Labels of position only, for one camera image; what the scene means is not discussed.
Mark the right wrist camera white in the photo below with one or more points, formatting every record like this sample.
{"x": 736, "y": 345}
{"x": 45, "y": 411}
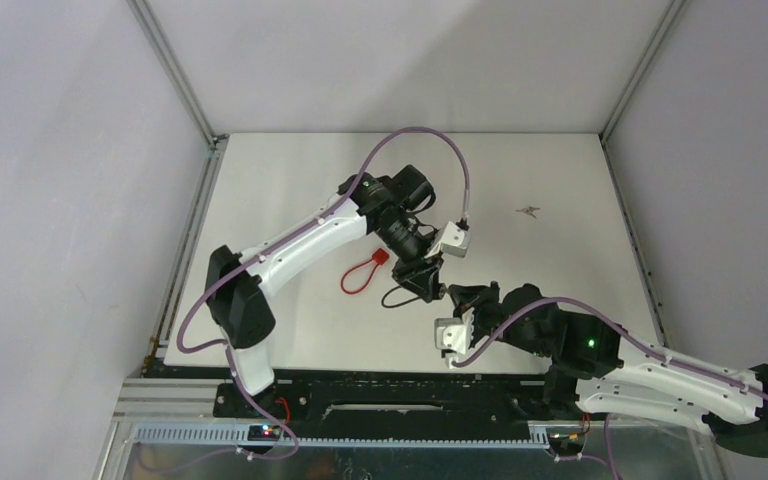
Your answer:
{"x": 453, "y": 336}

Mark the black cable lock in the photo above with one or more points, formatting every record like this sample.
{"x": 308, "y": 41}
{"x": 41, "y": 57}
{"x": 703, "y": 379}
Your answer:
{"x": 386, "y": 301}

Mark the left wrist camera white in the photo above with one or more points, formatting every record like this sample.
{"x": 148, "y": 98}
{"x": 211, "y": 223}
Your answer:
{"x": 453, "y": 239}

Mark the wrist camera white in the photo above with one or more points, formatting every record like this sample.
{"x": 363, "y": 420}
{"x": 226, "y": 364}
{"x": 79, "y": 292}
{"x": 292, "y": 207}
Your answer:
{"x": 453, "y": 336}
{"x": 453, "y": 239}

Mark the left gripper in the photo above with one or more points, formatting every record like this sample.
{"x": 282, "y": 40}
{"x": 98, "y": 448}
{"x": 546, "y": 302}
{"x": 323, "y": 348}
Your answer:
{"x": 425, "y": 283}

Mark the red cable lock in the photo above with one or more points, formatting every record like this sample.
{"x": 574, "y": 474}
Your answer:
{"x": 358, "y": 277}

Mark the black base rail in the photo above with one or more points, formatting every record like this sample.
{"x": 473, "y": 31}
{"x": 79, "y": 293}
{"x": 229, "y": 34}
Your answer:
{"x": 403, "y": 407}

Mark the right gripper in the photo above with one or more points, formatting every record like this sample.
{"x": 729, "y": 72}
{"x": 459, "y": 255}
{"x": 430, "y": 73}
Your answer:
{"x": 472, "y": 297}

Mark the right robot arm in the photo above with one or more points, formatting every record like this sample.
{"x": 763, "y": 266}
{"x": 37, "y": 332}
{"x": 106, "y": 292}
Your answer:
{"x": 597, "y": 366}

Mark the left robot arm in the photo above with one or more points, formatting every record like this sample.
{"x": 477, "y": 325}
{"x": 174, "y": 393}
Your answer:
{"x": 241, "y": 285}

